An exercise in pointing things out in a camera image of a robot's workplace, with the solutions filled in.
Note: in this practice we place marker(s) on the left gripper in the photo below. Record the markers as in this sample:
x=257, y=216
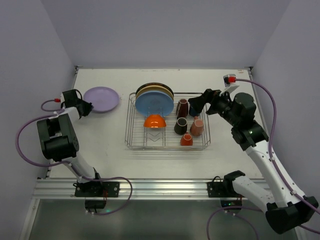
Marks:
x=81, y=107

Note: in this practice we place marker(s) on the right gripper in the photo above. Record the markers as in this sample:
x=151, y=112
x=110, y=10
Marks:
x=210, y=100

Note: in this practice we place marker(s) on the purple plate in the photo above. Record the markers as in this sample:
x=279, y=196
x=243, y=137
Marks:
x=103, y=99

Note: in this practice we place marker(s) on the blue plate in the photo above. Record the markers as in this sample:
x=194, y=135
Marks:
x=154, y=103

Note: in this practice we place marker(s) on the yellow plate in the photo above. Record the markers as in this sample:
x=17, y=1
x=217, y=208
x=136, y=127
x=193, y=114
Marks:
x=155, y=87

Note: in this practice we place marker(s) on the green rimmed printed plate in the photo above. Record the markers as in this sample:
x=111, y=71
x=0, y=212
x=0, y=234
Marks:
x=152, y=83

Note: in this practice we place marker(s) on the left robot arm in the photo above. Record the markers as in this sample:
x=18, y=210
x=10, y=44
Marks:
x=58, y=139

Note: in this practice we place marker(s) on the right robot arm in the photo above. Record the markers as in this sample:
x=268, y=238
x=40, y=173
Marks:
x=285, y=205

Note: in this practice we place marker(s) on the blue cup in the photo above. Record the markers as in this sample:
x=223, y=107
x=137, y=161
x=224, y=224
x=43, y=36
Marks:
x=193, y=111

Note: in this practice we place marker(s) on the pink cup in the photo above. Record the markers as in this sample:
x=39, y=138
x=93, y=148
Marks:
x=197, y=127

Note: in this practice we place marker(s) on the dark brown cup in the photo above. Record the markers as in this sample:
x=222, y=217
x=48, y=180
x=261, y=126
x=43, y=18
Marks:
x=182, y=109

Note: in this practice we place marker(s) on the black cup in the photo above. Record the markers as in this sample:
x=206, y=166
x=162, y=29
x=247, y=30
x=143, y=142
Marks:
x=181, y=126

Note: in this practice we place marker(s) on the red orange cup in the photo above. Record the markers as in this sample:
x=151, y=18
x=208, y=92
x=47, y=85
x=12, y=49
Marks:
x=186, y=140

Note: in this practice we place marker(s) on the orange bowl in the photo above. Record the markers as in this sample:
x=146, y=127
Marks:
x=154, y=121

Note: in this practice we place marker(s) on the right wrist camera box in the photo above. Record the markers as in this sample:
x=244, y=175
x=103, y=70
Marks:
x=230, y=83

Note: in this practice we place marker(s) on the wire dish rack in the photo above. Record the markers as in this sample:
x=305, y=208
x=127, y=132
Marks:
x=138, y=137

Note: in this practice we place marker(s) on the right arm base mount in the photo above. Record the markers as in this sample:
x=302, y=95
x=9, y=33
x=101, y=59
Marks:
x=219, y=189

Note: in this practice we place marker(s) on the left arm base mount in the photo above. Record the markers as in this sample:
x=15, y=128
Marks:
x=92, y=189

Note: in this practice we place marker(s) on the aluminium rail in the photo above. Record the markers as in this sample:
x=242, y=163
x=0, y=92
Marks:
x=143, y=189

